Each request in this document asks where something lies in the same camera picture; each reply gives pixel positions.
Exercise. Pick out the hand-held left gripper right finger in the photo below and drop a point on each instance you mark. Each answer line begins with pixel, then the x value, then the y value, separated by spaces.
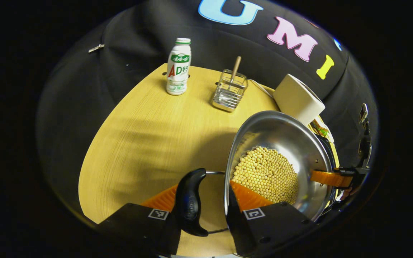
pixel 236 229

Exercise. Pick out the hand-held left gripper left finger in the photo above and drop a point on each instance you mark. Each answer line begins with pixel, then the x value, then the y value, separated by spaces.
pixel 138 222

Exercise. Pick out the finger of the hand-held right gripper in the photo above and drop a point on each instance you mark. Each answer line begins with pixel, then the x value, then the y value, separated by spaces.
pixel 326 178

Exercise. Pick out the black induction cooktop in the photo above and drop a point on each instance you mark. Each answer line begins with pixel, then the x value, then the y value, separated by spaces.
pixel 332 154

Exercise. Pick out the sandwich with lettuce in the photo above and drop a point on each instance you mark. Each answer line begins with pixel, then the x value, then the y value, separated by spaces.
pixel 323 130

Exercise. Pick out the large soybean heap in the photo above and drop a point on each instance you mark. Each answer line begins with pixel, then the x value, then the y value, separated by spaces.
pixel 267 175

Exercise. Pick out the wooden stick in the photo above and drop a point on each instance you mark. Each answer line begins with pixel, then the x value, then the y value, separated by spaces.
pixel 235 68

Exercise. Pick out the white drink bottle green label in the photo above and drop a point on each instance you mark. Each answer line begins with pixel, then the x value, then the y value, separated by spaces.
pixel 178 68

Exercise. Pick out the metal cloth clip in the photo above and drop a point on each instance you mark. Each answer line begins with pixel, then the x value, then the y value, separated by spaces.
pixel 96 48

